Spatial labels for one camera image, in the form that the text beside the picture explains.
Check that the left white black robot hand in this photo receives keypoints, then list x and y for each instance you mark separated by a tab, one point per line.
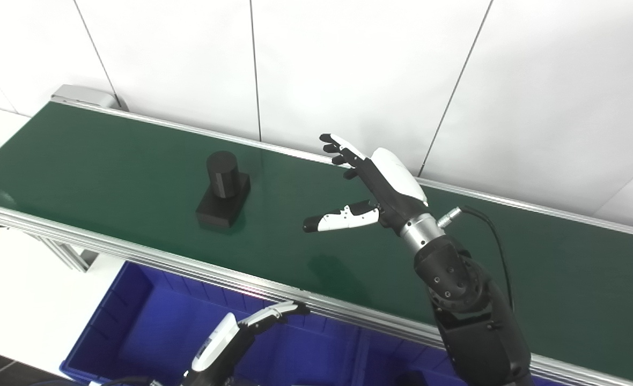
217	348

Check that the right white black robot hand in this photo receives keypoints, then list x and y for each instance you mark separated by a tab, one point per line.
389	185

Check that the black cylinder block part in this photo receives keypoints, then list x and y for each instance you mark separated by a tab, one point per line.
222	187

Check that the green conveyor belt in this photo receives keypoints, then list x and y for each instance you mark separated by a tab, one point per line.
134	252
134	161

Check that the aluminium conveyor leg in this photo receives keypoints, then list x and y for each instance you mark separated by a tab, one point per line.
70	254

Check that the grey conveyor motor housing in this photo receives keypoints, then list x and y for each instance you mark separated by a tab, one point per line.
86	96

